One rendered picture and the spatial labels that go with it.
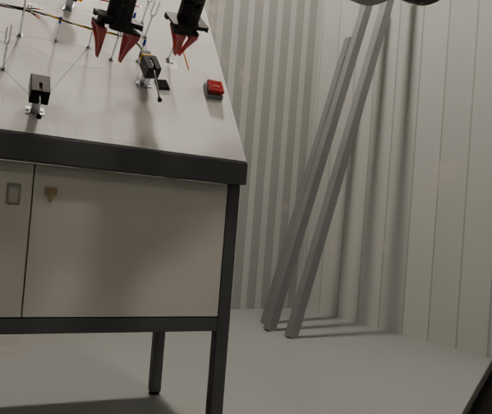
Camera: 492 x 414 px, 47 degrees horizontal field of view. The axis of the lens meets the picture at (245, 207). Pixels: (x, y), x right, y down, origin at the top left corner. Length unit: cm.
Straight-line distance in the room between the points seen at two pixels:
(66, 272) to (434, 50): 325
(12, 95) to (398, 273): 315
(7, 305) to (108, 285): 25
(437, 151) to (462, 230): 57
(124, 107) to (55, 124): 22
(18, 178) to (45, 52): 41
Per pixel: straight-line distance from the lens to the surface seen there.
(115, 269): 161
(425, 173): 410
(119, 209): 160
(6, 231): 156
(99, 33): 134
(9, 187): 156
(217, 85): 185
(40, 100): 150
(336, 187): 374
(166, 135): 165
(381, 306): 431
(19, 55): 174
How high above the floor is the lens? 69
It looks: 2 degrees up
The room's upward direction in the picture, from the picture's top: 4 degrees clockwise
